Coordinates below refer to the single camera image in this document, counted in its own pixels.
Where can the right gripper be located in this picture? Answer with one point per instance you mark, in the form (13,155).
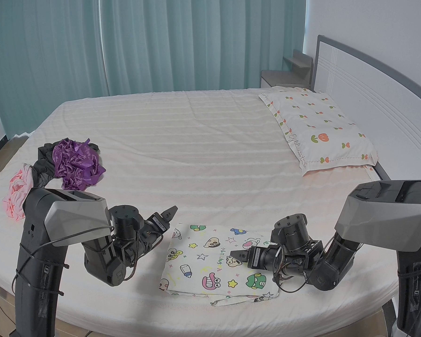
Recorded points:
(263,256)

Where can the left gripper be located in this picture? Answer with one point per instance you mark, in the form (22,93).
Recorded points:
(154,226)

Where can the white printed pyjama top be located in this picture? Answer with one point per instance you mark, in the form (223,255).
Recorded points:
(214,262)

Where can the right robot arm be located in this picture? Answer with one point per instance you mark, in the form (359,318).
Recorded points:
(372,223)

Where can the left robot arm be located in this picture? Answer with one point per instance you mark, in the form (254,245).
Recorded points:
(66,223)

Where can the bed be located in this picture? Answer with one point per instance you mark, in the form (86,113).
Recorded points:
(196,135)

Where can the purple satin garment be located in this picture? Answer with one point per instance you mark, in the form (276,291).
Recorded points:
(79,167)

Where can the black garment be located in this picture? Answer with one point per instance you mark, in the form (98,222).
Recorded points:
(44,170)

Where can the white printed pillow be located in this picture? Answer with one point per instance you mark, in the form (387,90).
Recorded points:
(319,128)

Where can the pink garment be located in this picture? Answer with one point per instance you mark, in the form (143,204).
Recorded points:
(17,191)

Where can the grey bedside table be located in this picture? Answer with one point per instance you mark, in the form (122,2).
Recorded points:
(284,75)

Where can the blue-green curtain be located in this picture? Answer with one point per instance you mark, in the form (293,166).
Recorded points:
(45,47)
(196,30)

